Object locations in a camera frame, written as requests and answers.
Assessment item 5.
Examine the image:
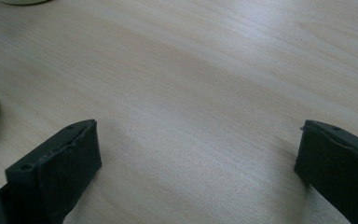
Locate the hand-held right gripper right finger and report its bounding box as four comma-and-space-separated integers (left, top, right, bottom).
294, 119, 358, 224

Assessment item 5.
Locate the cream tumbler with lid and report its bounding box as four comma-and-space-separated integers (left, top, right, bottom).
0, 0, 49, 6

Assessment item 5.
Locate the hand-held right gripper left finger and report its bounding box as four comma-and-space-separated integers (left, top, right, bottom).
0, 119, 103, 224

